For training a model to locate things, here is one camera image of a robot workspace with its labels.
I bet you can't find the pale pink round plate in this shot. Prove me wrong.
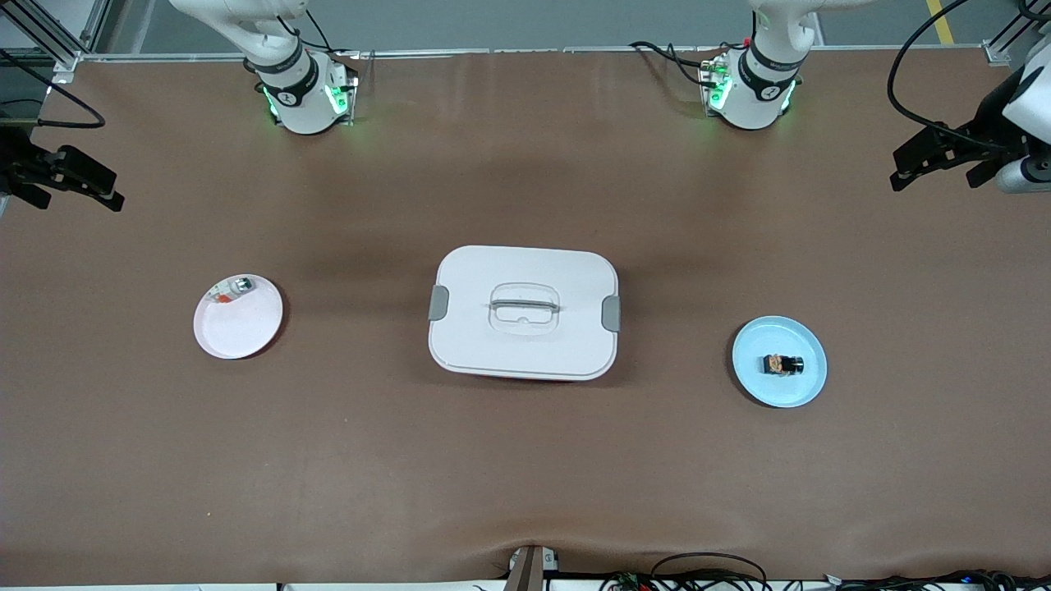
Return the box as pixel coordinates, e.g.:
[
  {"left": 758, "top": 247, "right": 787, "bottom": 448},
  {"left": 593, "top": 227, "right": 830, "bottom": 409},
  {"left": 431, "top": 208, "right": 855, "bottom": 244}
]
[{"left": 193, "top": 273, "right": 284, "bottom": 360}]

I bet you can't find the light blue round plate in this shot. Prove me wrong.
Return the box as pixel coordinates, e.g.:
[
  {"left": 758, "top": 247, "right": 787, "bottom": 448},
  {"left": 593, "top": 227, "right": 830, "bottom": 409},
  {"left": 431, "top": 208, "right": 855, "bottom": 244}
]
[{"left": 732, "top": 315, "right": 828, "bottom": 410}]

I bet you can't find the white lidded storage box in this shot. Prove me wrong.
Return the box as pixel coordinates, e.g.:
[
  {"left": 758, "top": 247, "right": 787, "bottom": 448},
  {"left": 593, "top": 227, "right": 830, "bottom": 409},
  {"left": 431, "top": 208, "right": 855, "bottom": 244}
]
[{"left": 427, "top": 245, "right": 622, "bottom": 383}]

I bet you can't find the aluminium frame profile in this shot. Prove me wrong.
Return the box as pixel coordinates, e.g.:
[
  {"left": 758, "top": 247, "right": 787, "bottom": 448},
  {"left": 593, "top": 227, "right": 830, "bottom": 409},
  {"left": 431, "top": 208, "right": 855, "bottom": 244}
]
[
  {"left": 0, "top": 0, "right": 112, "bottom": 85},
  {"left": 984, "top": 0, "right": 1051, "bottom": 66}
]

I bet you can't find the white switch with green button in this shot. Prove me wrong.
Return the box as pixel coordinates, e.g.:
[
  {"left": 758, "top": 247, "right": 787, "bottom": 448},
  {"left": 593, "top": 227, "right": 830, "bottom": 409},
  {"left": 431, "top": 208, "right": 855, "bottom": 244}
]
[{"left": 209, "top": 277, "right": 257, "bottom": 306}]

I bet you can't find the black right arm base cable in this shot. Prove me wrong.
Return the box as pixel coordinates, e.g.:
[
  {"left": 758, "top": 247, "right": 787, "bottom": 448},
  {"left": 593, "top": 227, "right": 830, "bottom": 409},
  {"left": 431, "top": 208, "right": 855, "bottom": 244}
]
[{"left": 275, "top": 8, "right": 362, "bottom": 60}]

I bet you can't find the black arm base cable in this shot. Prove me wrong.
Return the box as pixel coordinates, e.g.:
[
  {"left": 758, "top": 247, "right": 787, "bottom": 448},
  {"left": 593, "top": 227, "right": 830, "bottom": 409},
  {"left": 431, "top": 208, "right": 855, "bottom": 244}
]
[
  {"left": 628, "top": 39, "right": 744, "bottom": 87},
  {"left": 275, "top": 8, "right": 362, "bottom": 60}
]

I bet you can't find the black left arm base cable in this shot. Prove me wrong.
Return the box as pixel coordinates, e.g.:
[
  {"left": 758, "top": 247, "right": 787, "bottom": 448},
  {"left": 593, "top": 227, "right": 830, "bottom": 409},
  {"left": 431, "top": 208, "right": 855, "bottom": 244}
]
[{"left": 628, "top": 39, "right": 744, "bottom": 87}]

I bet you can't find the black floor cable bundle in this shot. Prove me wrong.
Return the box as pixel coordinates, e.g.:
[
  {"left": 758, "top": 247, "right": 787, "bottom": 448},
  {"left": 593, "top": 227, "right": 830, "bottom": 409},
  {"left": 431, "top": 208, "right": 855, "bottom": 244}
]
[{"left": 829, "top": 569, "right": 1051, "bottom": 591}]

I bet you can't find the black looped floor cable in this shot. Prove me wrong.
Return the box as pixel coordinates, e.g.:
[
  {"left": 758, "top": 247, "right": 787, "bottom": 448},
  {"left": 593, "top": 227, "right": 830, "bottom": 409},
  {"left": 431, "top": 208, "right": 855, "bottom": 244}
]
[{"left": 599, "top": 552, "right": 773, "bottom": 591}]

